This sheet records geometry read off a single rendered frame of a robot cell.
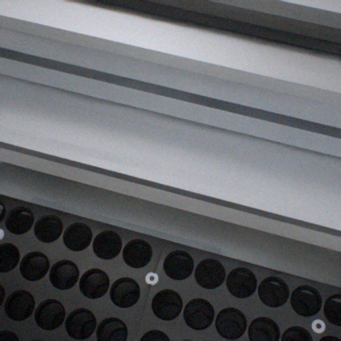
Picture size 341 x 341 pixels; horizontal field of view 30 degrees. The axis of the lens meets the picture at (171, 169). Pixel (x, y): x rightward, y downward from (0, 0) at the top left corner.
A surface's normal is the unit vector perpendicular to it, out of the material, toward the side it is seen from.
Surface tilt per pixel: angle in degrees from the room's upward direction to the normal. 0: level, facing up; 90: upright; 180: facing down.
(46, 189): 0
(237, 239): 0
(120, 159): 0
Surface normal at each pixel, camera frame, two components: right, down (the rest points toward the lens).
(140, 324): -0.05, -0.36
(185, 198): -0.29, 0.90
